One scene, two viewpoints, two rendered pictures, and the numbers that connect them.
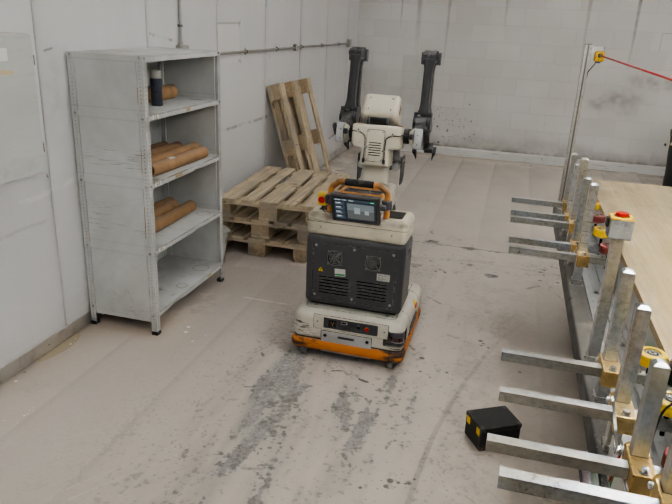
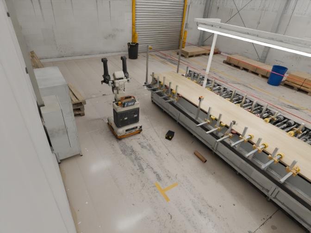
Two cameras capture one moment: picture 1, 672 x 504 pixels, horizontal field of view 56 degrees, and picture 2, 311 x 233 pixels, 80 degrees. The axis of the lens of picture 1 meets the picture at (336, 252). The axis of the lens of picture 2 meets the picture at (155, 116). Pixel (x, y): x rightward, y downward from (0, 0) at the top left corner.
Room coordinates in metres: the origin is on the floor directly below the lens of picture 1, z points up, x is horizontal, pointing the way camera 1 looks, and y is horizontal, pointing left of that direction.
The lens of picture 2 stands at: (0.51, 2.10, 2.81)
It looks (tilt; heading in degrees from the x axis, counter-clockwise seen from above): 33 degrees down; 310
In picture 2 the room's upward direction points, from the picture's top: 5 degrees clockwise
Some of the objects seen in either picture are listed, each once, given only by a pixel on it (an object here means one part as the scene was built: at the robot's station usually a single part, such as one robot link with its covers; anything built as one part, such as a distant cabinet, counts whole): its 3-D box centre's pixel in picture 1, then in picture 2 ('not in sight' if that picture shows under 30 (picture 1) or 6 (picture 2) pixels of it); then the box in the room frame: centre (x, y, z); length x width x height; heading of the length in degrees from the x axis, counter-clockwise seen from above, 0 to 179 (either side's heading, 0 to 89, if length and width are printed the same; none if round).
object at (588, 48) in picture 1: (580, 130); (148, 64); (3.93, -1.46, 1.20); 0.15 x 0.12 x 1.00; 165
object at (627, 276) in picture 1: (612, 343); (207, 117); (1.70, -0.84, 0.90); 0.04 x 0.04 x 0.48; 75
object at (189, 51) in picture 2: not in sight; (199, 50); (6.12, -7.94, 0.23); 2.41 x 0.77 x 0.17; 77
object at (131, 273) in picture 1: (157, 184); (58, 115); (3.77, 1.11, 0.78); 0.90 x 0.45 x 1.55; 165
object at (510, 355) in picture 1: (575, 366); (204, 123); (1.69, -0.73, 0.82); 0.43 x 0.03 x 0.04; 75
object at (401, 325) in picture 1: (360, 312); (124, 124); (3.39, -0.16, 0.16); 0.67 x 0.64 x 0.25; 165
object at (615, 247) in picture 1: (604, 300); (198, 109); (1.96, -0.90, 0.93); 0.05 x 0.05 x 0.45; 75
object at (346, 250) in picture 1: (361, 249); (125, 110); (3.30, -0.14, 0.59); 0.55 x 0.34 x 0.83; 75
